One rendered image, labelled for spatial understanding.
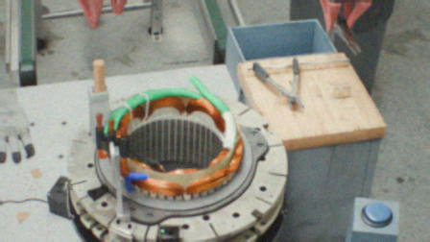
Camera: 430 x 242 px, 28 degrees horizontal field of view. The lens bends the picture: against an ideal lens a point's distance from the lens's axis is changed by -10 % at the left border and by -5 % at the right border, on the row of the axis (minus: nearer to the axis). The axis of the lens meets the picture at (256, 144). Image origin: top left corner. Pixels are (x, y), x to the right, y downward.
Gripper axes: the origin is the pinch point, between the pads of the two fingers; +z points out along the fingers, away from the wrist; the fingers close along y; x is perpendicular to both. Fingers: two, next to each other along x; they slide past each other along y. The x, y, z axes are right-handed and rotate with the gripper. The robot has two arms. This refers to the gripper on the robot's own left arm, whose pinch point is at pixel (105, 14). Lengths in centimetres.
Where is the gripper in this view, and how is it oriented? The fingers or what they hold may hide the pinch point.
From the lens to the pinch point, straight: 119.6
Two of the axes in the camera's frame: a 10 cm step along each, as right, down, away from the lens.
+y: -6.8, 4.7, -5.6
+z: -0.5, 7.4, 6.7
